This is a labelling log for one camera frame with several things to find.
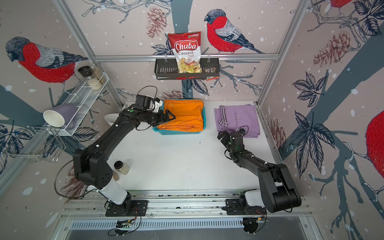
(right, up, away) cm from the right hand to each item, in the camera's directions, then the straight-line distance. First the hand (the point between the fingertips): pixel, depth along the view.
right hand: (221, 134), depth 92 cm
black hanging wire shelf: (-35, +42, +3) cm, 55 cm away
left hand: (-30, +12, -10) cm, 33 cm away
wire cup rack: (-85, -5, -23) cm, 88 cm away
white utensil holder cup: (-71, +10, +3) cm, 72 cm away
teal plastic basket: (-39, +1, +5) cm, 39 cm away
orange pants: (-21, +12, +5) cm, 25 cm away
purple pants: (+13, +11, +18) cm, 25 cm away
